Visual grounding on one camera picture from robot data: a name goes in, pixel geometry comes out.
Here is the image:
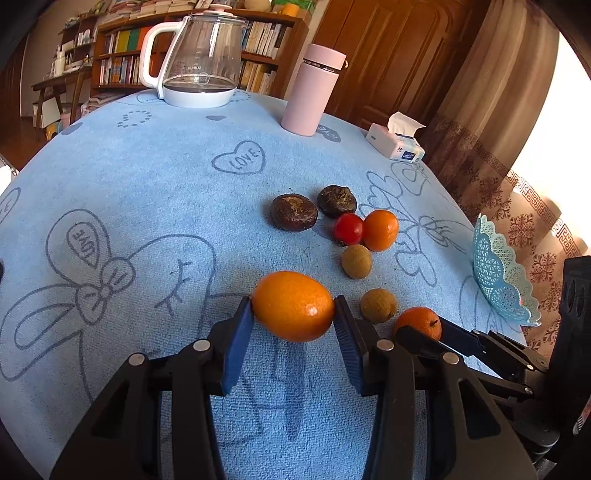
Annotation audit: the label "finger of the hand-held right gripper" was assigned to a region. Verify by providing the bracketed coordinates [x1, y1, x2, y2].
[438, 316, 551, 374]
[394, 325, 534, 401]

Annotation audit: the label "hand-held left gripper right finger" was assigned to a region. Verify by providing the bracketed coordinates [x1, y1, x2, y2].
[333, 295, 539, 480]

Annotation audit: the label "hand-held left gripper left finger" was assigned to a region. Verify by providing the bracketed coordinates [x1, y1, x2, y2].
[50, 296, 256, 480]

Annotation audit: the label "dimpled tangerine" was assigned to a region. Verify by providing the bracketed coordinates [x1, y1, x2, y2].
[393, 306, 443, 342]

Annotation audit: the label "large smooth orange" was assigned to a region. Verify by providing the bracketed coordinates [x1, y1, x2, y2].
[252, 271, 335, 343]

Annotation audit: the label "light blue lattice basket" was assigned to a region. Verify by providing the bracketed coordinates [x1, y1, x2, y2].
[472, 213, 542, 327]

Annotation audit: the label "brown kiwi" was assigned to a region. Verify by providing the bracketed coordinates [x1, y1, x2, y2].
[341, 244, 373, 279]

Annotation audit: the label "red cherry tomato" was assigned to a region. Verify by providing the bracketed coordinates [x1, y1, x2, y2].
[333, 213, 365, 246]

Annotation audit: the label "small smooth orange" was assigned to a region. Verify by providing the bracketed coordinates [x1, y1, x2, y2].
[363, 209, 400, 252]

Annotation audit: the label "dark brown water chestnut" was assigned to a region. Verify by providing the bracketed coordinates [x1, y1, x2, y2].
[270, 194, 319, 232]
[317, 185, 358, 219]

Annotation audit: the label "white tissue pack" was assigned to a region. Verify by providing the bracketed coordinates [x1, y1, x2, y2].
[366, 112, 426, 162]

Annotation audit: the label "beige patterned curtain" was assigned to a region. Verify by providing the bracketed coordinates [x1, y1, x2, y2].
[418, 0, 591, 361]

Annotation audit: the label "pink thermos bottle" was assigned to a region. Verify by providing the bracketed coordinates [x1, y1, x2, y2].
[281, 44, 347, 137]

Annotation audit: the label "brown wooden door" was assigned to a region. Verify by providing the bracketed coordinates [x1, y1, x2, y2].
[314, 0, 490, 132]

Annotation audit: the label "wooden bookshelf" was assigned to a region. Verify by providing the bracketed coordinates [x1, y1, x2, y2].
[90, 9, 310, 100]

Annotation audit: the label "wooden desk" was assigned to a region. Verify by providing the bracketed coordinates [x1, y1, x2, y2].
[31, 69, 93, 139]

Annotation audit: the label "rows of shelved books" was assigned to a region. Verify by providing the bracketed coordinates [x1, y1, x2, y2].
[99, 21, 284, 95]

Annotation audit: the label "glass kettle with white handle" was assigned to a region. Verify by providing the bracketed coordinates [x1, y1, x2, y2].
[139, 7, 247, 108]

